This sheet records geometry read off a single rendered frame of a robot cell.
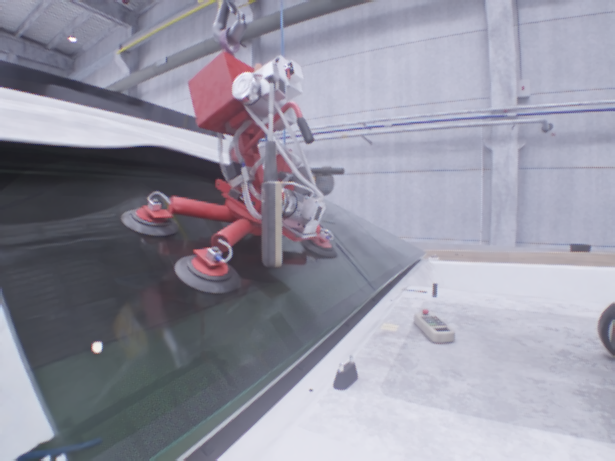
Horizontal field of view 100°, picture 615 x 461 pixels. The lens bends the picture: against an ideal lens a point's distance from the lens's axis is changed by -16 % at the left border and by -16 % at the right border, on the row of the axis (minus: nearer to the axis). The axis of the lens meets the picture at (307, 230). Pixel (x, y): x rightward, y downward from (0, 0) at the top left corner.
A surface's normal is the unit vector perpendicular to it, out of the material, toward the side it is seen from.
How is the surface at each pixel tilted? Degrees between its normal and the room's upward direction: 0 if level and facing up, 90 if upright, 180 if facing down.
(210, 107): 90
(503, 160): 90
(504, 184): 90
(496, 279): 90
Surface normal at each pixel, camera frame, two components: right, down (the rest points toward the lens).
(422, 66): -0.48, 0.07
